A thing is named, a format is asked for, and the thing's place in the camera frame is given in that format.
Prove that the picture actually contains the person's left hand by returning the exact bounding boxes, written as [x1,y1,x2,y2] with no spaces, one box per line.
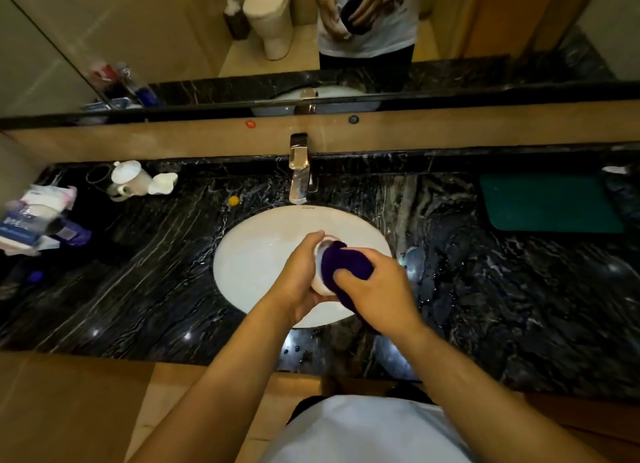
[267,230,342,327]

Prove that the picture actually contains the person's right hand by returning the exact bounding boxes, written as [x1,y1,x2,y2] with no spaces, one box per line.
[332,247,429,341]

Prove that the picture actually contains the purple cloth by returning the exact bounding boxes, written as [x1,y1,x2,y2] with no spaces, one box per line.
[320,241,382,336]

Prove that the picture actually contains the white cup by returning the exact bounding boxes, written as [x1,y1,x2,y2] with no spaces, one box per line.
[310,235,347,297]

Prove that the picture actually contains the person's left forearm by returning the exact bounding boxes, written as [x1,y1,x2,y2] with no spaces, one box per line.
[129,298,297,463]

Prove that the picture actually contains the person's right forearm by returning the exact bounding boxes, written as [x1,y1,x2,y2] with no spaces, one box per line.
[394,324,612,463]

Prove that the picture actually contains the white sink basin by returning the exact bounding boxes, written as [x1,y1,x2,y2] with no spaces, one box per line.
[213,205,394,329]

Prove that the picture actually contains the chrome faucet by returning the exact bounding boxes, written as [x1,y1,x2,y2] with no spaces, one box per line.
[288,132,315,207]

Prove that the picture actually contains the black trousers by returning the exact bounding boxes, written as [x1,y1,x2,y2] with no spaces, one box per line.
[286,382,437,426]

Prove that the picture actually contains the white shirt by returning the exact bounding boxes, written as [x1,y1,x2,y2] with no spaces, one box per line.
[259,395,477,463]

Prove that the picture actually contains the white lidded mug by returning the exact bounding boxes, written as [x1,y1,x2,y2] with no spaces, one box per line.
[107,160,154,203]

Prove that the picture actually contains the green rubber mat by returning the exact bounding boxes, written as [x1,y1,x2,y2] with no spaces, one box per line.
[478,172,627,234]

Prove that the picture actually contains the clear drinking glass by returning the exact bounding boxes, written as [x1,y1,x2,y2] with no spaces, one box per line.
[85,163,115,187]

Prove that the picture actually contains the purple sachet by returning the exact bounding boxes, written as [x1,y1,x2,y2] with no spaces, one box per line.
[52,220,93,249]

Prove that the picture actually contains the white toilet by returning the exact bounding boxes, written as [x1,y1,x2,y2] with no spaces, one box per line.
[242,0,294,61]

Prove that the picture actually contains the white plastic packet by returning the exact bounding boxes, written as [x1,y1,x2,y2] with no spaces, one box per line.
[19,184,79,215]

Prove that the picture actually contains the clear plastic water bottle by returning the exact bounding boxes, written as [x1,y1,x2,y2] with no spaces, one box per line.
[0,202,69,249]

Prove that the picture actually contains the wall mirror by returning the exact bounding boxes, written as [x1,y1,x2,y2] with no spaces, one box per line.
[0,0,640,129]

